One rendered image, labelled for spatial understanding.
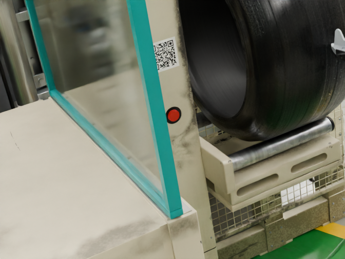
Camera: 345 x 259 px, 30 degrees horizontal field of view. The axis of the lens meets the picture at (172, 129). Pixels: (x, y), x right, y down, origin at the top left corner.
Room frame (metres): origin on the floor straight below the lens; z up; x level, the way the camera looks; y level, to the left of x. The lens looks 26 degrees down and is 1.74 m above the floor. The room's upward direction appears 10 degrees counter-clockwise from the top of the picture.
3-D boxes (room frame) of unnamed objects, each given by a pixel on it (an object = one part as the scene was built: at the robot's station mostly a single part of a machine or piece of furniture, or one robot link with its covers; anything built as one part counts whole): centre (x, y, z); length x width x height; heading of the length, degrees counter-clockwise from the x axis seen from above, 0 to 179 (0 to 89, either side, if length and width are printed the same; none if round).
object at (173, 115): (1.46, -0.01, 1.06); 0.03 x 0.02 x 0.03; 112
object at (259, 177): (1.50, -0.27, 0.83); 0.36 x 0.09 x 0.06; 112
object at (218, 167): (1.56, -0.05, 0.90); 0.40 x 0.03 x 0.10; 22
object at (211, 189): (1.63, -0.21, 0.80); 0.37 x 0.36 x 0.02; 22
